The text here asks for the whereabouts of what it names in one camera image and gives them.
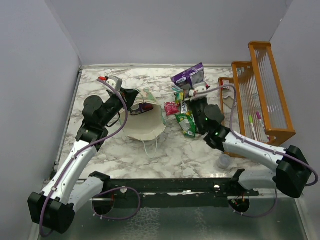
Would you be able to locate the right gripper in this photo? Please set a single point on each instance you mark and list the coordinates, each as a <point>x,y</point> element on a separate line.
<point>194,101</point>

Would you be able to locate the black base frame bar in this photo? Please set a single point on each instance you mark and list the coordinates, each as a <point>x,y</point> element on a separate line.
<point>168,193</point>

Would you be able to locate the pink red candy packet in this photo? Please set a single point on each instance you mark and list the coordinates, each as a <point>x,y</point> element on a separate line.
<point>171,108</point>

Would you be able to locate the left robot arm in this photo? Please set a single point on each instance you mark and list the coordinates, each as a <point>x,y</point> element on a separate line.
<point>56,205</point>

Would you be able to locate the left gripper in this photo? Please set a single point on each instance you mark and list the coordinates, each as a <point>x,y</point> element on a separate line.
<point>130,95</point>

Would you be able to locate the green paper gift bag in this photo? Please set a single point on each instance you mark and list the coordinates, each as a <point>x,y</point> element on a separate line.
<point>146,127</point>

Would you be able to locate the green orange Fox's candy bag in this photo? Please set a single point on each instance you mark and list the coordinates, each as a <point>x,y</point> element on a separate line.
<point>179,94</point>

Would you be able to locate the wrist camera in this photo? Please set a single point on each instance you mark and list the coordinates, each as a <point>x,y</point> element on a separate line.
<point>113,81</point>
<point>198,91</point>

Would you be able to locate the pink marker pen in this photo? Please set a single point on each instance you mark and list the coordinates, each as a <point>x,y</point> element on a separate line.
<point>260,120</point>

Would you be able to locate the red white small box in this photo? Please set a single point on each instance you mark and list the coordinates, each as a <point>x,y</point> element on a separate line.
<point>225,84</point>

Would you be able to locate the green white snack bag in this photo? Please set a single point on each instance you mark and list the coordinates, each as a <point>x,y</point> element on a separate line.
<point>187,123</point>

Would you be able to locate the yellow green Fox's candy bag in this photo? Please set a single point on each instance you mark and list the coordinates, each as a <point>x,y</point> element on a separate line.
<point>184,108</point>

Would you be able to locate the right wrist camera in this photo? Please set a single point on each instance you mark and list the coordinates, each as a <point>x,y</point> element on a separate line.
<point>198,91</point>

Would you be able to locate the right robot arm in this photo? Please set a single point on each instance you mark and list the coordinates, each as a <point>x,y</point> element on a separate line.
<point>288,170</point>

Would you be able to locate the purple Fox's candy bag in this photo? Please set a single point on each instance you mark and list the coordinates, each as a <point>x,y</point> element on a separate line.
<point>188,78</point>

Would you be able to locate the orange wooden tiered rack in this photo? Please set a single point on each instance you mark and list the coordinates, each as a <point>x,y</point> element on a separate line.
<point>259,89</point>

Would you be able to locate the green marker pen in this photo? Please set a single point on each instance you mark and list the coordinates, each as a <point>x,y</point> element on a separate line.
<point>255,137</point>

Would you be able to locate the grey cardboard piece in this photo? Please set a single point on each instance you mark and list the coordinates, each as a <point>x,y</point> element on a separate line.
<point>228,97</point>

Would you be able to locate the small clear plastic cup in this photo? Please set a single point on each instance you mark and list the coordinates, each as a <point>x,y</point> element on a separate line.
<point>223,161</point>

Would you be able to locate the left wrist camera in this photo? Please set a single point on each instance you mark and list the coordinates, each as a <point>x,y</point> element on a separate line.
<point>113,81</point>

